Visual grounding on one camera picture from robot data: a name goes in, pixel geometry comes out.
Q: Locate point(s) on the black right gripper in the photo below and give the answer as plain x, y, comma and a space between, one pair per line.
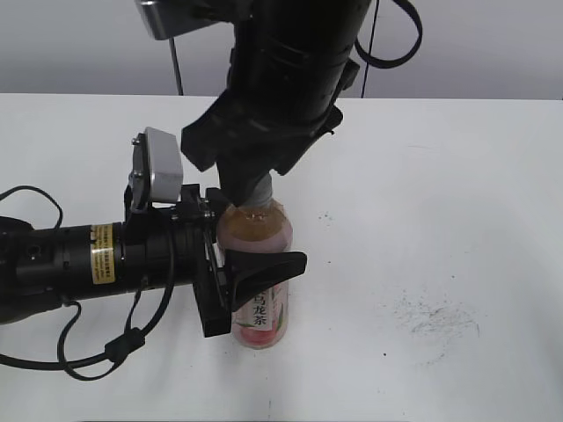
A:
232, 125

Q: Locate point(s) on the peach oolong tea bottle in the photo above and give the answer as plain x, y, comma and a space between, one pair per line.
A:
262, 321

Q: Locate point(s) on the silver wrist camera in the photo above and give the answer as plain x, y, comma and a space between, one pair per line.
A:
157, 172
168, 19

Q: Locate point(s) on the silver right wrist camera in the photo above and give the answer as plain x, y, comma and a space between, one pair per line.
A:
168, 19

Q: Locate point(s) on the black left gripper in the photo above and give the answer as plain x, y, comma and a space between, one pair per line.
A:
170, 246

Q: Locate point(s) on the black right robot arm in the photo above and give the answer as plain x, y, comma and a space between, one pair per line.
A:
289, 64

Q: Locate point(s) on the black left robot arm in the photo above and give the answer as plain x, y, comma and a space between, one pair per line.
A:
43, 268

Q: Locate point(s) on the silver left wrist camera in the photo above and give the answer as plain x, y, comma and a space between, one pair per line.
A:
157, 172

